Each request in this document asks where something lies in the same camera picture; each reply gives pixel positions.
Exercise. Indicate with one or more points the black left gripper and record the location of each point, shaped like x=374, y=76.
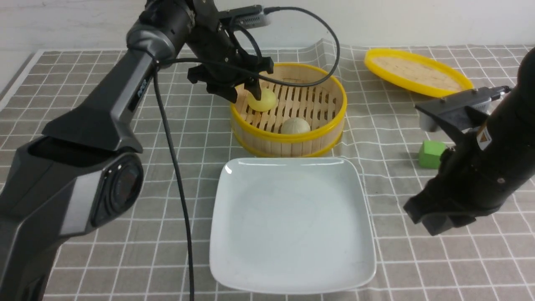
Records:
x=223, y=57

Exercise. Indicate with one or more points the yellow-rimmed bamboo steamer lid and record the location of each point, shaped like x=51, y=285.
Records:
x=416, y=73

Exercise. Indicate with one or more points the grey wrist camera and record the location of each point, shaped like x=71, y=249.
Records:
x=248, y=17
x=459, y=112

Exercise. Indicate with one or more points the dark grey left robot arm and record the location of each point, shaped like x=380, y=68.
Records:
x=84, y=170

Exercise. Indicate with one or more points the beige steamed bun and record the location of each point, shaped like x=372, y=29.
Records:
x=295, y=126

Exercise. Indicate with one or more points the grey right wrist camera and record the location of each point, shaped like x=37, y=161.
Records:
x=459, y=112

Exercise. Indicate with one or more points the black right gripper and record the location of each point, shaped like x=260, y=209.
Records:
x=440, y=210

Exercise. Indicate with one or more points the yellow steamed bun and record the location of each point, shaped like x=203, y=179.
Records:
x=266, y=102

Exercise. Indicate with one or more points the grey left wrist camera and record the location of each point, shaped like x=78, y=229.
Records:
x=248, y=17

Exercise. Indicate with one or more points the yellow-rimmed bamboo steamer basket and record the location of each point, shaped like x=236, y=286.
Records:
x=323, y=107

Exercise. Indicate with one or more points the green cube block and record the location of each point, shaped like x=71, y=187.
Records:
x=430, y=153

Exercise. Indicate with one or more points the white square plate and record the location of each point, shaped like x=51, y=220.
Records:
x=291, y=226

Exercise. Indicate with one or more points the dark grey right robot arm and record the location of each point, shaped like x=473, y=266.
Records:
x=493, y=131

